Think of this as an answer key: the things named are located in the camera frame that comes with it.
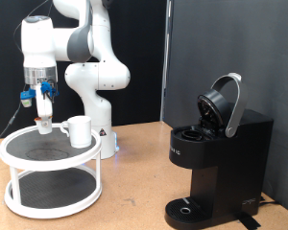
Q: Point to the silver vertical pole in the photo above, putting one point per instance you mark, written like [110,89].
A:
[166,48]

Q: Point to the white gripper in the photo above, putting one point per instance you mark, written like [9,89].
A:
[44,107]

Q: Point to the white plastic mug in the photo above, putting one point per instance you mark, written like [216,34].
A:
[80,134]

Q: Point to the black tape strip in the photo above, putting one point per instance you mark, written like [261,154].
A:
[248,221]

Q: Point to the black Keurig coffee machine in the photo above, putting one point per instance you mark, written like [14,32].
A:
[233,159]

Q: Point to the white two-tier turntable stand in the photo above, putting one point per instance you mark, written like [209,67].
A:
[51,145]

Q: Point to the orange-lid coffee pod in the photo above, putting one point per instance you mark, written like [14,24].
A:
[44,131]

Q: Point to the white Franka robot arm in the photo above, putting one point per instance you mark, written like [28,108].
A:
[96,76]

